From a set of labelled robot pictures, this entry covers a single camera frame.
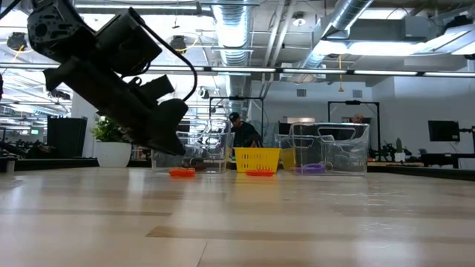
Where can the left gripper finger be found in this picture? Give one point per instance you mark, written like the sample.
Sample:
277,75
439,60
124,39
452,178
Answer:
168,118
139,135

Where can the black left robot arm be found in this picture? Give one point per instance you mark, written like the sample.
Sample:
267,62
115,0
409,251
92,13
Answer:
55,29

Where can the green plant in white pot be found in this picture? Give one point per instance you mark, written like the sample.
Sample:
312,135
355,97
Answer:
113,154

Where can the clear plastic bin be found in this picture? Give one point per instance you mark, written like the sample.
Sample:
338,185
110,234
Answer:
208,148
345,148

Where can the black cabinet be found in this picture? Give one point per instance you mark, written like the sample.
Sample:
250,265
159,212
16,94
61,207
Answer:
67,137

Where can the person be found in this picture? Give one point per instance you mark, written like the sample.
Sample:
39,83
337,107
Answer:
358,118
243,133

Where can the yellow plastic basket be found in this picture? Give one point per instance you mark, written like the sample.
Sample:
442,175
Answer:
256,159

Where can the long ceiling light strip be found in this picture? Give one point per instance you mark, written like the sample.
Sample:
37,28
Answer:
386,72

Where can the small cactus in pot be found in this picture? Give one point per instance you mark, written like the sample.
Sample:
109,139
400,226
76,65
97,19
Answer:
399,144

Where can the black background table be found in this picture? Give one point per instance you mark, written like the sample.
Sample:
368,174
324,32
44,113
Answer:
445,157

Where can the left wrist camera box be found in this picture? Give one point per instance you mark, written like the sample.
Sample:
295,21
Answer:
157,87

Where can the black aluminium table frame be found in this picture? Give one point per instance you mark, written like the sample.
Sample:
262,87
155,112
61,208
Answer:
55,163

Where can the round silver air duct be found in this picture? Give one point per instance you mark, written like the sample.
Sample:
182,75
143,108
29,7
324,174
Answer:
349,11
232,29

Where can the black wall monitor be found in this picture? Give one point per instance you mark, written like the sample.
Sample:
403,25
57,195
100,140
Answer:
443,130

